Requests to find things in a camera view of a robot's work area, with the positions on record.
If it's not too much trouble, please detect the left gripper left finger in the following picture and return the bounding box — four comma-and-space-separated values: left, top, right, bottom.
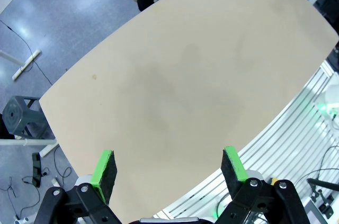
33, 149, 125, 224

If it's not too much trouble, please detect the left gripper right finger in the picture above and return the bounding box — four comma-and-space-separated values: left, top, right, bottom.
214, 146, 311, 224

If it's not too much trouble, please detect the white metal table foot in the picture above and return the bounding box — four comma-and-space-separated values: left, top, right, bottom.
0, 139, 58, 157
0, 49, 42, 81

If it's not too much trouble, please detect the grey metal stand base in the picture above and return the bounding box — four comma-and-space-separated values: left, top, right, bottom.
2, 95, 52, 140

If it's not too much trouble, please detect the aluminium profile frame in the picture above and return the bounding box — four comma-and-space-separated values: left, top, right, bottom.
152, 59, 339, 224

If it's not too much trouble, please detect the black metal bracket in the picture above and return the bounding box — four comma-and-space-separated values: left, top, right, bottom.
306, 177, 339, 218

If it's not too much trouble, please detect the black floor cable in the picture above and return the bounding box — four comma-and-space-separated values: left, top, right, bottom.
0, 19, 53, 86

